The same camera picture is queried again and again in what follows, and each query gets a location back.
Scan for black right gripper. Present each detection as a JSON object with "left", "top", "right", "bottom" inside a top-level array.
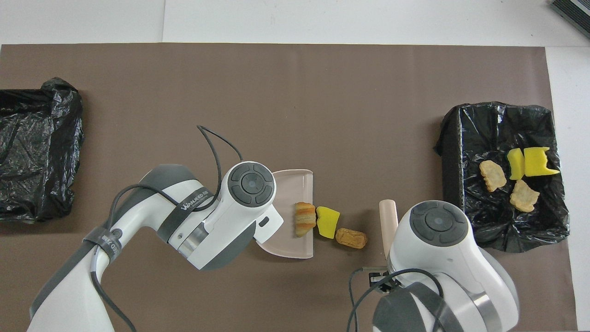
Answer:
[{"left": 369, "top": 272, "right": 398, "bottom": 293}]

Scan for brown bread roll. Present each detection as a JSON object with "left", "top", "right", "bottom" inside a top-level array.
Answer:
[{"left": 335, "top": 228, "right": 368, "bottom": 249}]

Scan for beige hand brush black bristles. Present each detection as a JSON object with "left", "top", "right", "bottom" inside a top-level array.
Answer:
[{"left": 379, "top": 199, "right": 399, "bottom": 259}]

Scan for yellow sponge piece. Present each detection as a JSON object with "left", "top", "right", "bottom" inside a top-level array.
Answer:
[{"left": 316, "top": 207, "right": 341, "bottom": 239}]

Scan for striped croissant bread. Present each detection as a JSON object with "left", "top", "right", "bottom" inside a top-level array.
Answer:
[{"left": 294, "top": 202, "right": 318, "bottom": 238}]

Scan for pink plastic dustpan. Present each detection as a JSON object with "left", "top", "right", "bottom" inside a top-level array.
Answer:
[{"left": 256, "top": 169, "right": 315, "bottom": 259}]

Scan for small striped bread piece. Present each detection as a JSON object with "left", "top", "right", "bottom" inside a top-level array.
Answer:
[{"left": 479, "top": 160, "right": 507, "bottom": 192}]

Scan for pale cracker bread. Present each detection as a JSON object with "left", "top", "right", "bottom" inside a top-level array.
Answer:
[{"left": 510, "top": 180, "right": 540, "bottom": 213}]

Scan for small yellow sponge block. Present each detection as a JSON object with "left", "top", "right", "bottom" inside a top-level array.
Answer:
[{"left": 507, "top": 148, "right": 526, "bottom": 181}]

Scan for notched yellow sponge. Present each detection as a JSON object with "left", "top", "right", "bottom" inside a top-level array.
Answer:
[{"left": 524, "top": 147, "right": 561, "bottom": 178}]

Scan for black bag lined bin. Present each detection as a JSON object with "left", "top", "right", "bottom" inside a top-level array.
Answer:
[
  {"left": 0, "top": 77, "right": 85, "bottom": 224},
  {"left": 434, "top": 101, "right": 570, "bottom": 253}
]

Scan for brown table mat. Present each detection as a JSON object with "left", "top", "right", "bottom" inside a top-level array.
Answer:
[{"left": 0, "top": 44, "right": 578, "bottom": 332}]

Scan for dark grey ribbed object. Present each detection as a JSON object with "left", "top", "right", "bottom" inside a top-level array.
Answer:
[{"left": 551, "top": 0, "right": 590, "bottom": 40}]

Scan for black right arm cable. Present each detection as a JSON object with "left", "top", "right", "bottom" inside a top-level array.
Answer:
[{"left": 347, "top": 267, "right": 444, "bottom": 332}]

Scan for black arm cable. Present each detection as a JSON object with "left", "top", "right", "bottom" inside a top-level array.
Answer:
[
  {"left": 90, "top": 124, "right": 245, "bottom": 332},
  {"left": 347, "top": 267, "right": 444, "bottom": 332}
]

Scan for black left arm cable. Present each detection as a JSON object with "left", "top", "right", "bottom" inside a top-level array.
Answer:
[{"left": 90, "top": 124, "right": 245, "bottom": 332}]

